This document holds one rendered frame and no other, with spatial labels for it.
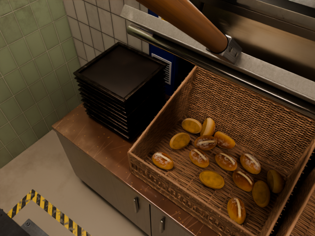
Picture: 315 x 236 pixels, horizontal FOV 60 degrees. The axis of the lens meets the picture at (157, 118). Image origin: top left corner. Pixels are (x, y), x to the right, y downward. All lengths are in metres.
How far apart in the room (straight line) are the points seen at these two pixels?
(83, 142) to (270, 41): 0.88
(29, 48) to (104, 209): 1.04
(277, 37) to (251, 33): 0.09
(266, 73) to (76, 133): 1.00
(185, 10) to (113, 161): 0.98
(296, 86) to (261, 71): 0.06
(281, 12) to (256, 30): 0.12
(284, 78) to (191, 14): 0.26
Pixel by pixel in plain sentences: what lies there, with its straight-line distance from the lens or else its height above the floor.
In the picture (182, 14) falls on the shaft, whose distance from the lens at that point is 0.29.
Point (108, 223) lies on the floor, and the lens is 1.72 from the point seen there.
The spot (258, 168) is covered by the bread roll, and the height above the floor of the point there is 0.63.
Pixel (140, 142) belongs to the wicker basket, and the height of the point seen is 0.73.
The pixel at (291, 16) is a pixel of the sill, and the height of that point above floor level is 1.16.
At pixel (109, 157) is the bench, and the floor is 0.58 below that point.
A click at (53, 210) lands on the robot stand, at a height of 0.00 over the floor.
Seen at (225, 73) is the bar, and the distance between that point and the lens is 0.69.
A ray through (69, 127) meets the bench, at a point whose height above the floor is 0.58.
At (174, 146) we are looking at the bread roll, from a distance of 1.18.
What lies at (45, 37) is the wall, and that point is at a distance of 1.81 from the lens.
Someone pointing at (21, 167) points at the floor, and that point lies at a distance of 2.07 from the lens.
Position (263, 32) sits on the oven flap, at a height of 1.07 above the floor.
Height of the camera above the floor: 1.60
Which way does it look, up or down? 49 degrees down
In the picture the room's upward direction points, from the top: straight up
